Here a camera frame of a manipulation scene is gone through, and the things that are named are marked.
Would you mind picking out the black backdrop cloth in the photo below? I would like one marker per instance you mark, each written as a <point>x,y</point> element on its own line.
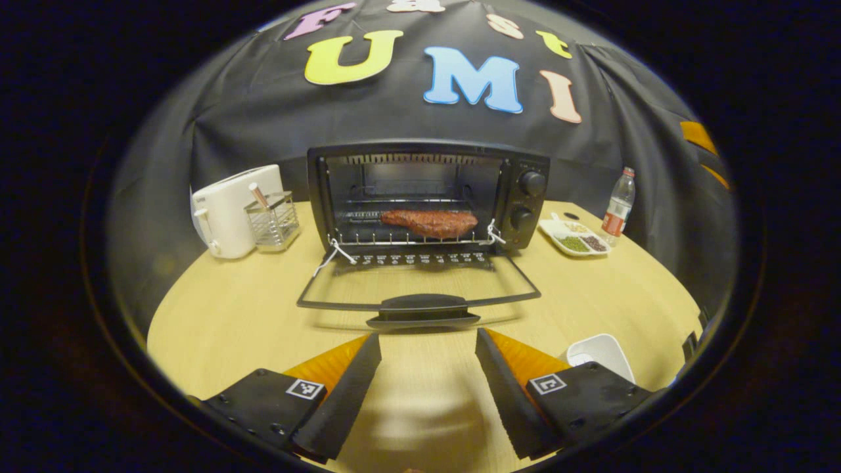
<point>250,125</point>

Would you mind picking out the red raw steak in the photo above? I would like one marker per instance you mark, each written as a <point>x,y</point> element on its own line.
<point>430,223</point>

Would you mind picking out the white divided dish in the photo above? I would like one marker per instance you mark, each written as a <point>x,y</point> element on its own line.
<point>550,230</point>

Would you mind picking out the white rectangular plate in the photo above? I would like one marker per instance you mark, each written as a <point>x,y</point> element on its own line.
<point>601,351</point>

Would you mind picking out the black electric oven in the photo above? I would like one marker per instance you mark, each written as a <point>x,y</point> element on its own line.
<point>420,150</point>

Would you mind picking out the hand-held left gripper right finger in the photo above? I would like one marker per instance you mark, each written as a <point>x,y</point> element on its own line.
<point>509,401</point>

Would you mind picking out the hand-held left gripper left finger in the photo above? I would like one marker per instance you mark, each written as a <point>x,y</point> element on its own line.
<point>345,401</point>

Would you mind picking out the clear plastic water bottle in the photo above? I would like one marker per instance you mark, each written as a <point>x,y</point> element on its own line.
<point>617,213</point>

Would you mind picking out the pile of green beans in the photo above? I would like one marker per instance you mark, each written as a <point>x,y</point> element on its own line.
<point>573,244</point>

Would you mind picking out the white toaster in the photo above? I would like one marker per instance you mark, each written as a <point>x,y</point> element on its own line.
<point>227,210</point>

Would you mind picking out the pile of dark red beans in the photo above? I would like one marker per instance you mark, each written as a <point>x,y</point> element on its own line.
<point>595,243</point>

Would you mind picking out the pile of pale beans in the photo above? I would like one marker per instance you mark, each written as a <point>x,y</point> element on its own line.
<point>578,228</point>

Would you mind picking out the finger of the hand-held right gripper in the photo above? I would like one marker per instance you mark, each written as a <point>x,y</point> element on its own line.
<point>698,136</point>
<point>716,176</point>

